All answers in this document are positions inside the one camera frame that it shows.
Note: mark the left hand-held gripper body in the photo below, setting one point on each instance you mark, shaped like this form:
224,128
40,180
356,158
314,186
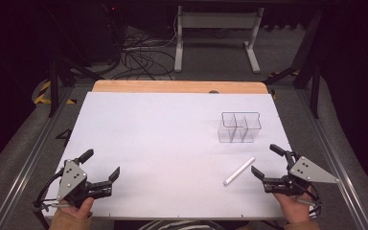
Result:
72,180

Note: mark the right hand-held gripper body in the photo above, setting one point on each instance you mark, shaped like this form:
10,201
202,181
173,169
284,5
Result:
306,172

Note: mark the white pen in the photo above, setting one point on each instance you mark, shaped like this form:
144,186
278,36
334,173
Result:
239,171

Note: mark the clear plastic divided organizer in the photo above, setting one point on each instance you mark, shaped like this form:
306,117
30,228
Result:
236,127

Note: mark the person's left hand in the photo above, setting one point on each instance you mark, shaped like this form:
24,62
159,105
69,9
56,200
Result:
81,209

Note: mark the person's right hand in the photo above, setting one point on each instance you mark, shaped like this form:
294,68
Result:
292,207

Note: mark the white board sheet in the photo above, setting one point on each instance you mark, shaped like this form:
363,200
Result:
159,143

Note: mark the yellow black hazard tape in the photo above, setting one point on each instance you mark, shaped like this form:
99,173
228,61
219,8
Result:
43,96

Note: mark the black metal stand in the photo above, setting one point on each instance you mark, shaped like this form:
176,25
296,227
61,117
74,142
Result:
313,70
55,86

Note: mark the wooden table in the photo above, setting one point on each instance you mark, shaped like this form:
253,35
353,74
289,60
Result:
172,87

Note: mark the black triangular bracket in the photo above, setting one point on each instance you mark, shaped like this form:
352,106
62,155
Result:
65,135

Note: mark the aluminium floor rail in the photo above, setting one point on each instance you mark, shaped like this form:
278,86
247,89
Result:
338,166
28,166

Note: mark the white metal table frame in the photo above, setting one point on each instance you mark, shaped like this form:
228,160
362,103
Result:
218,20

